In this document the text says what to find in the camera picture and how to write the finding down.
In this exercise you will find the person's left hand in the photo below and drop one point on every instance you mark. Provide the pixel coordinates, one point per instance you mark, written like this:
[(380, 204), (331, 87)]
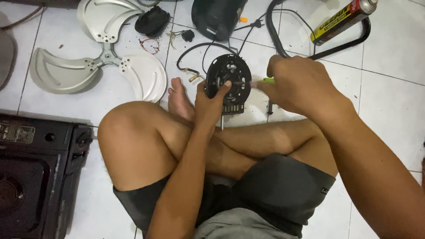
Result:
[(207, 108)]

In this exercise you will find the person's right hand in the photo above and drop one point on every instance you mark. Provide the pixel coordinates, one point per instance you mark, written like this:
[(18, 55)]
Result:
[(303, 86)]

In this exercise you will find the person's right fingers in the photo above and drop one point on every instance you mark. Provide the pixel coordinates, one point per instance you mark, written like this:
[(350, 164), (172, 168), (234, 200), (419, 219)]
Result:
[(277, 68)]

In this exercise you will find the black fan motor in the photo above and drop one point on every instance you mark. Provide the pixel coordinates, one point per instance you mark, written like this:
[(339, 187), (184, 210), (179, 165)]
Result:
[(234, 68)]

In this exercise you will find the black screw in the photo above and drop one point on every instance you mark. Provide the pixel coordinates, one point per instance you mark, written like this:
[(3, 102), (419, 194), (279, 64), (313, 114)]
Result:
[(270, 108)]

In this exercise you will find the small orange knob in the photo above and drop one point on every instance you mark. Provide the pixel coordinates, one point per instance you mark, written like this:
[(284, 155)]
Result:
[(243, 19)]

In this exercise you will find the person's right leg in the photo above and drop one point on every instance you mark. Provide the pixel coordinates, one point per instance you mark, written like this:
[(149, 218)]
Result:
[(265, 139)]

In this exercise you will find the person's leg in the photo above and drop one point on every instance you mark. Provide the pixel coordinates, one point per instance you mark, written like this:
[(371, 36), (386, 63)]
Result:
[(132, 146), (265, 139)]

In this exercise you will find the black tubular fan stand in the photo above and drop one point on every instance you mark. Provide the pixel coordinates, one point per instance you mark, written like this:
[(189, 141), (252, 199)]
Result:
[(348, 43)]

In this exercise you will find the black fan housing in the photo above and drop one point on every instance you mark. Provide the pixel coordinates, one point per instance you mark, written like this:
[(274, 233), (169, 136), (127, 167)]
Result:
[(215, 16)]

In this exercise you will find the yellow black spray can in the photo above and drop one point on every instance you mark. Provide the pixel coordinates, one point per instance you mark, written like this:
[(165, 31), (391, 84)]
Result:
[(342, 20)]

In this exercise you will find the small black capacitor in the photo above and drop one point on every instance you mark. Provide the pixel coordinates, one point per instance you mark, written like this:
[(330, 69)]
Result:
[(188, 35)]

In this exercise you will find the dark grey shorts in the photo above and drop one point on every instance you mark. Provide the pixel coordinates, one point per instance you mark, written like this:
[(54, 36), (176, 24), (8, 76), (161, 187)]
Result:
[(282, 189)]

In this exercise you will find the black motor rear cover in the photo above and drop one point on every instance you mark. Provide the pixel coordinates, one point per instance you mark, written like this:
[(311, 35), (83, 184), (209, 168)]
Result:
[(152, 21)]

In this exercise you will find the grey shirt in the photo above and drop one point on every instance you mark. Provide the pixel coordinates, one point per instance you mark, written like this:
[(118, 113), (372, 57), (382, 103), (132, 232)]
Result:
[(239, 225)]

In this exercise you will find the person's left leg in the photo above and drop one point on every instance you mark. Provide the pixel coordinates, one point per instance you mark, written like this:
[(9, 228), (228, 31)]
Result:
[(132, 146)]

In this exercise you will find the black portable gas stove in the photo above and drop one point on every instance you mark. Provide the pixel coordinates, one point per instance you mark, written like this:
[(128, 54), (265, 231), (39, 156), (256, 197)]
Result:
[(36, 179)]

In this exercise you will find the grey fan guard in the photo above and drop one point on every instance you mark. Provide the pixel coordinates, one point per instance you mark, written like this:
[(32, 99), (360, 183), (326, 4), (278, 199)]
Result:
[(6, 59)]

